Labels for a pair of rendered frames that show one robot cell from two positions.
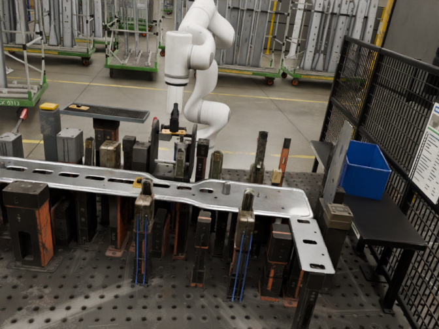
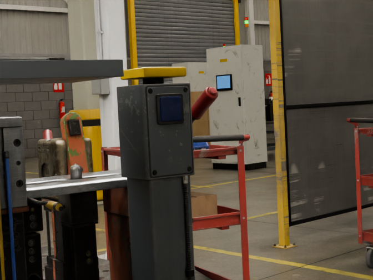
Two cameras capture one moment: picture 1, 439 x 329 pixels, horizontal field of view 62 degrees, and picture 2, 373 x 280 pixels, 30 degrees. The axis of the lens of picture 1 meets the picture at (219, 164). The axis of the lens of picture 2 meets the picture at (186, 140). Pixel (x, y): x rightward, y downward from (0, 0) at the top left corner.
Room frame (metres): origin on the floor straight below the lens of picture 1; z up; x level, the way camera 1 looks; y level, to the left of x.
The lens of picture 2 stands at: (2.32, 0.37, 1.12)
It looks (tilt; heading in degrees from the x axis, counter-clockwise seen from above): 3 degrees down; 148
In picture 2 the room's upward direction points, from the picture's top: 3 degrees counter-clockwise
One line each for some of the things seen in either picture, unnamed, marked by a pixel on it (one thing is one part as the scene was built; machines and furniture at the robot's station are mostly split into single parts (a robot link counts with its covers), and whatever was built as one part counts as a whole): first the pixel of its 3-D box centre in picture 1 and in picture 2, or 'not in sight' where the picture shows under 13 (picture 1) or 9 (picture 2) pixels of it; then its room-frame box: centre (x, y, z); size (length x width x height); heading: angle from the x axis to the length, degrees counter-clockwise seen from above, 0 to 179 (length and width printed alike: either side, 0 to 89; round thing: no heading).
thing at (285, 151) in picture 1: (277, 191); not in sight; (1.42, -0.26, 0.95); 0.03 x 0.01 x 0.50; 91
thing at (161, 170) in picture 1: (172, 175); not in sight; (1.46, 0.20, 0.94); 0.18 x 0.13 x 0.49; 91
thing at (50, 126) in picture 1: (53, 153); (162, 263); (1.58, 0.80, 0.92); 0.08 x 0.08 x 0.44; 1
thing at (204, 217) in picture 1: (201, 250); not in sight; (1.09, 0.03, 0.84); 0.11 x 0.08 x 0.29; 1
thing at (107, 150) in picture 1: (110, 184); not in sight; (1.41, 0.46, 0.89); 0.13 x 0.11 x 0.38; 1
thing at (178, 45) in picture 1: (179, 53); not in sight; (1.24, 0.17, 1.51); 0.09 x 0.08 x 0.13; 82
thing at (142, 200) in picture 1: (144, 238); not in sight; (1.08, 0.24, 0.87); 0.12 x 0.09 x 0.35; 1
